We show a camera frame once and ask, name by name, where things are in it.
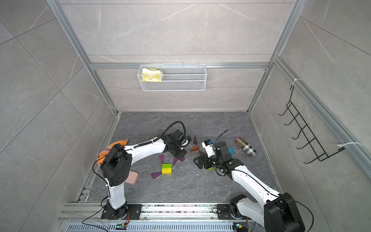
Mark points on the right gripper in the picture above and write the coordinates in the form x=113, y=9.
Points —
x=201, y=158

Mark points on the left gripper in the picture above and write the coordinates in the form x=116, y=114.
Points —
x=184, y=152

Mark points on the yellow block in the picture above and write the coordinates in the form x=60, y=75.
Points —
x=166, y=171

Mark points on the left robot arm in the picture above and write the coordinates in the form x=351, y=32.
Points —
x=115, y=161

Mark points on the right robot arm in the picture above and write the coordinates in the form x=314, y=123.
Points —
x=272, y=210

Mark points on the orange red wedge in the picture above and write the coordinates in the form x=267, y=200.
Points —
x=195, y=148

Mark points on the plaid patterned pouch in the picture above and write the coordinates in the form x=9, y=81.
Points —
x=245, y=146

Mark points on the pink rounded case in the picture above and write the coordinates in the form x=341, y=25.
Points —
x=132, y=178

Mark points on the yellow cloth in basket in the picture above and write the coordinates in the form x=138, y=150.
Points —
x=151, y=75

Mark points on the orange plush fish toy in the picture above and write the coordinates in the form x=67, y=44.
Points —
x=101, y=155

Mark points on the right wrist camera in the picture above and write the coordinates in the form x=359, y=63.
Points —
x=209, y=147

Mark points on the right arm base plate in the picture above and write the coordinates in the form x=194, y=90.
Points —
x=224, y=211

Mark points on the white wire mesh basket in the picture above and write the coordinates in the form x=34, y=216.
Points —
x=177, y=77

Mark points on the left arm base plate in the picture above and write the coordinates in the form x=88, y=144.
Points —
x=131, y=210

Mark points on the black wire hook rack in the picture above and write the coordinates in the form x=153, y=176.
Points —
x=306, y=132

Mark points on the metal front rail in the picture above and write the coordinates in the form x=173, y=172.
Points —
x=155, y=217

